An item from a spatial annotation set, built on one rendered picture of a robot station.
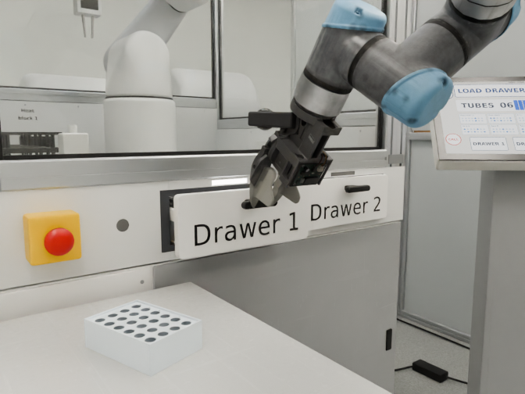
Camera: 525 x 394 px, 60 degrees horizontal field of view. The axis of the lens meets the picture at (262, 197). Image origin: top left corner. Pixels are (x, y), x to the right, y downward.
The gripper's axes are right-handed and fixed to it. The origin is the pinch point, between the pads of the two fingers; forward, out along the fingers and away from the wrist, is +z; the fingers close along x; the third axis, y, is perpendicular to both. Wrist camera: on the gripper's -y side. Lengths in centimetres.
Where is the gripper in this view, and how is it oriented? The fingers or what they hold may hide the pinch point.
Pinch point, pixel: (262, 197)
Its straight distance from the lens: 80.5
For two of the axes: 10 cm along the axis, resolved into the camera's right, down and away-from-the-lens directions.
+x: 8.1, -0.8, 5.9
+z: -3.4, 7.5, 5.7
